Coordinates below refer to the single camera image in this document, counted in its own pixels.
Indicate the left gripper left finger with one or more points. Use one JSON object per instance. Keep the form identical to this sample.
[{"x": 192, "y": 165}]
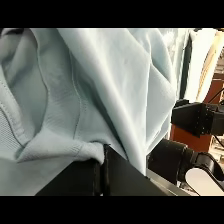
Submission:
[{"x": 80, "y": 180}]

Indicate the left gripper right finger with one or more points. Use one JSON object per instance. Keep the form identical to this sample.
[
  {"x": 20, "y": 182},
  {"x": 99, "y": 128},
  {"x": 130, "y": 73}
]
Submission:
[{"x": 126, "y": 180}]

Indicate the light blue shirt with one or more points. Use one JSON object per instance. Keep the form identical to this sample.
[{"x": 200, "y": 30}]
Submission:
[{"x": 110, "y": 83}]

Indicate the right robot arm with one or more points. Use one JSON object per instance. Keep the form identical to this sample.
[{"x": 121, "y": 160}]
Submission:
[{"x": 170, "y": 160}]

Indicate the silver frame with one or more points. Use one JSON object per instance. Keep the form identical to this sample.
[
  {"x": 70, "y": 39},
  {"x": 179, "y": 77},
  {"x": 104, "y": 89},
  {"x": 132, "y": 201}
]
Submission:
[{"x": 166, "y": 186}]

